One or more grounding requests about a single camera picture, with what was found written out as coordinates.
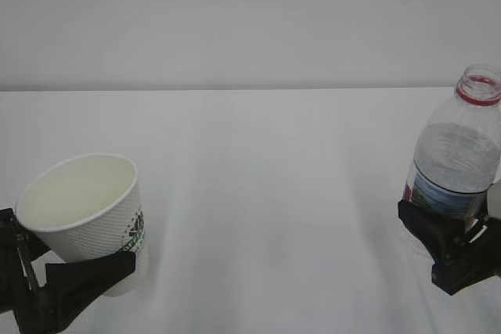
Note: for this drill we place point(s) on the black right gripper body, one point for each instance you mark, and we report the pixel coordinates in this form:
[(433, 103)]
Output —
[(478, 261)]

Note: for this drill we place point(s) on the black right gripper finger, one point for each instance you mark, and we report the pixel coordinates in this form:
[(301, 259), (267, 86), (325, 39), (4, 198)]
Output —
[(443, 237)]

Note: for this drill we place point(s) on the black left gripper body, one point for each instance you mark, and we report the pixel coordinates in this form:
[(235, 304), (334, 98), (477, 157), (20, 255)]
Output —
[(20, 292)]

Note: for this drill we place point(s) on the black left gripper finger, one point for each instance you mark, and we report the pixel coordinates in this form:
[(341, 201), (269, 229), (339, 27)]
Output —
[(13, 233), (71, 287)]

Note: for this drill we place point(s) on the white embossed paper cup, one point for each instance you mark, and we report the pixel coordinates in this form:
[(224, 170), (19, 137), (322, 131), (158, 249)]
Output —
[(89, 207)]

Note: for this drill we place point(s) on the clear Nongfu Spring water bottle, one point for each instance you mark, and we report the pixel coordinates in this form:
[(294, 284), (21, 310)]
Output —
[(457, 154)]

